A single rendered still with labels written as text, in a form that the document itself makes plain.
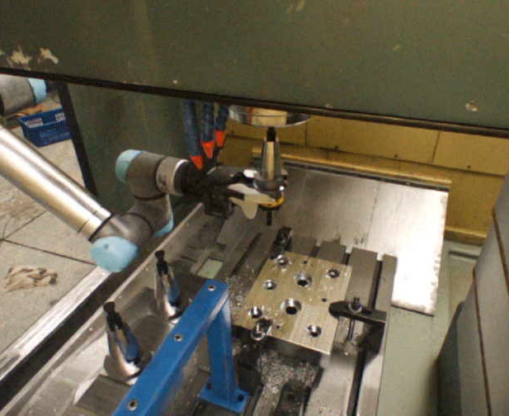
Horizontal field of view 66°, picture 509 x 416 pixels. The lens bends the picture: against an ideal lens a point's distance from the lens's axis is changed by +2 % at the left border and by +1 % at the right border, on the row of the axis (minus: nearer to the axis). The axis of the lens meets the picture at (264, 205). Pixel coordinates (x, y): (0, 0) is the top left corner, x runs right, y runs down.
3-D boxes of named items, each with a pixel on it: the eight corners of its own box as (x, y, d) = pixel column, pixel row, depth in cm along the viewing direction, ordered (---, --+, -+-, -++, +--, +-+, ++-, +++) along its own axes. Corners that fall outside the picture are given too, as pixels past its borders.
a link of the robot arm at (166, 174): (175, 151, 82) (151, 167, 76) (194, 154, 81) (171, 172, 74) (180, 182, 86) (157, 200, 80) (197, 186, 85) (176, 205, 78)
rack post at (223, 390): (198, 399, 84) (182, 301, 67) (209, 377, 88) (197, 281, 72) (241, 415, 81) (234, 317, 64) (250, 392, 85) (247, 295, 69)
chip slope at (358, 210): (188, 286, 151) (181, 232, 136) (253, 199, 203) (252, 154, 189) (433, 356, 125) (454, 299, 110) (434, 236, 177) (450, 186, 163)
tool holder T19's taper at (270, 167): (276, 182, 68) (278, 146, 64) (254, 176, 70) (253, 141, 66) (285, 171, 72) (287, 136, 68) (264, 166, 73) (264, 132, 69)
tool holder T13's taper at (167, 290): (172, 314, 61) (166, 284, 58) (148, 306, 63) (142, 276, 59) (187, 295, 65) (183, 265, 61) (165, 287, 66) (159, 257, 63)
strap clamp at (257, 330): (238, 392, 85) (236, 347, 77) (261, 343, 95) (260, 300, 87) (252, 397, 84) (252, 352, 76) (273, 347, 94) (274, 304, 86)
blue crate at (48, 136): (36, 148, 399) (29, 129, 387) (21, 137, 424) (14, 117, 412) (96, 132, 436) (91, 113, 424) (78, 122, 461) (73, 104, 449)
